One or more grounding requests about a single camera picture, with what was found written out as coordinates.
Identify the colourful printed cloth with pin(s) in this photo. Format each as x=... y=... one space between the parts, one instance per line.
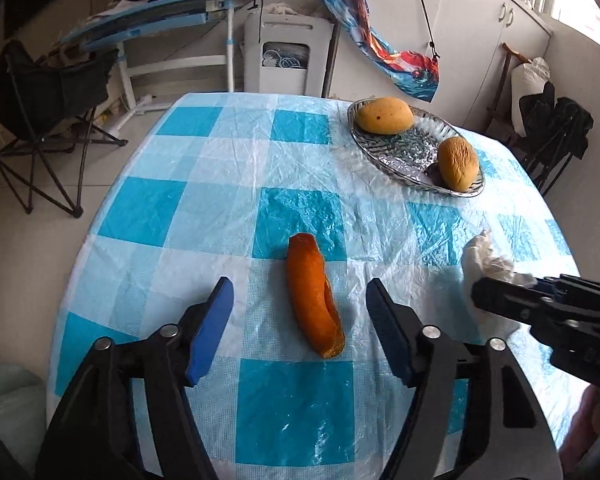
x=375 y=40

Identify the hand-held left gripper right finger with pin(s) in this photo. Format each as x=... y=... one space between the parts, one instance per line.
x=387 y=335

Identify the white cabinet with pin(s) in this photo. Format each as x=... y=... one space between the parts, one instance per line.
x=480 y=35

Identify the white tissue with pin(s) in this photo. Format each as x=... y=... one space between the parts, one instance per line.
x=480 y=260

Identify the white plastic bin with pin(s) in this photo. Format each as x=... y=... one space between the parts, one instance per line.
x=285 y=55

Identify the dark wooden chair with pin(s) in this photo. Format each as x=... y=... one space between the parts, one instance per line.
x=545 y=160

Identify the window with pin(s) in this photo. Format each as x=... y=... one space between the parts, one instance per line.
x=580 y=10

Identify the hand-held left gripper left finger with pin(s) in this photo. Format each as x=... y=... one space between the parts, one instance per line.
x=207 y=340

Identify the pale green plastic container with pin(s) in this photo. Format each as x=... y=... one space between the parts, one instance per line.
x=10 y=400

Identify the brown round bun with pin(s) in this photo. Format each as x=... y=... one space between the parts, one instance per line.
x=458 y=164

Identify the black garment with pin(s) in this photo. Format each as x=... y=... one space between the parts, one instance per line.
x=560 y=120

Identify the blue study desk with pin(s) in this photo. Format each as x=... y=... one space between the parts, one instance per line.
x=155 y=15

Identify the black folding chair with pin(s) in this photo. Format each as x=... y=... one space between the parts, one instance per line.
x=35 y=90

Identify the person's right hand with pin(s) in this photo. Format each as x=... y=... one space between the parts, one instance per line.
x=585 y=425

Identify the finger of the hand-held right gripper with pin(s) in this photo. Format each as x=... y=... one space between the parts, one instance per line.
x=510 y=302
x=560 y=284

